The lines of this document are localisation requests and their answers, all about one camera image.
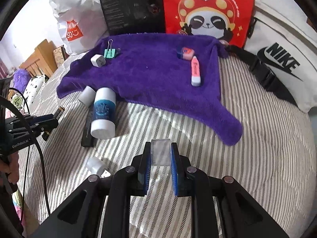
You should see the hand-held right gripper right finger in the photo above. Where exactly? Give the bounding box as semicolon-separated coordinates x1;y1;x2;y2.
170;142;289;238

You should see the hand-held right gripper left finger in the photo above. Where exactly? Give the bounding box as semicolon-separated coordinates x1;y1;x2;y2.
37;141;153;238

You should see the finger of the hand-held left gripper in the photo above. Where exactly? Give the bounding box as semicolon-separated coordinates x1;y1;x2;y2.
32;126;53;142
26;113;60;129

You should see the black rectangular stick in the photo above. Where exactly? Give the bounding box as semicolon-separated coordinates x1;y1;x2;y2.
81;109;96;147

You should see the white charger plug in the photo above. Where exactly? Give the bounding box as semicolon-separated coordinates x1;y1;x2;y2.
91;54;106;68
86;157;111;178

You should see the white and blue bottle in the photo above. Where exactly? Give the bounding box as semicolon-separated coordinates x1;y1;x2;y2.
90;87;117;139

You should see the green binder clip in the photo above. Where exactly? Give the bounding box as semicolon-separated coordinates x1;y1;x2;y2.
103;39;122;59

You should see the pink highlighter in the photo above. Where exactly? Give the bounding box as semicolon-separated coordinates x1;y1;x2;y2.
191;56;202;87

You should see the blue and orange correction tape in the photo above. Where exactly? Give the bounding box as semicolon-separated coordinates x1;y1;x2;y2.
177;47;195;60

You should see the person's left hand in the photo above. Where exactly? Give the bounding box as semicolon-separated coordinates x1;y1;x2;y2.
0;151;20;186

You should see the green cloth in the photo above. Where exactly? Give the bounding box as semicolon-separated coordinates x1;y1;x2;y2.
12;94;25;107

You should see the white pillow with black dots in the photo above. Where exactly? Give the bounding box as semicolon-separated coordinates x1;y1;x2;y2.
23;76;50;107

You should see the purple plush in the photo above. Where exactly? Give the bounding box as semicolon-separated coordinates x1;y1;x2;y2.
12;69;31;92

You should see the wooden headboard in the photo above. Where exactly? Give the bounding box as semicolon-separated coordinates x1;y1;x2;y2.
19;39;58;78

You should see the patterned box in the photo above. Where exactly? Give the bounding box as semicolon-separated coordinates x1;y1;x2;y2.
53;45;67;66

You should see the striped quilt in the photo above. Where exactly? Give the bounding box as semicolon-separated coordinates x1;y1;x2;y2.
17;52;315;238

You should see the purple towel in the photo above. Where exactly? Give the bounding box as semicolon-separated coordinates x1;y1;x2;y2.
56;33;243;146

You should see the white plastic shopping bag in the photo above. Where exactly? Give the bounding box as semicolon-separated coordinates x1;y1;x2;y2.
49;0;109;55

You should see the black headset box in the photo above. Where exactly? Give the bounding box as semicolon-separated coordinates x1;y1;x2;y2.
97;0;166;36

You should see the red paper bag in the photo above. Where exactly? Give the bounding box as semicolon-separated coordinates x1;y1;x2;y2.
161;0;255;49

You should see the white waist bag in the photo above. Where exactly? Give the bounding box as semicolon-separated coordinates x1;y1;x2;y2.
226;0;317;113

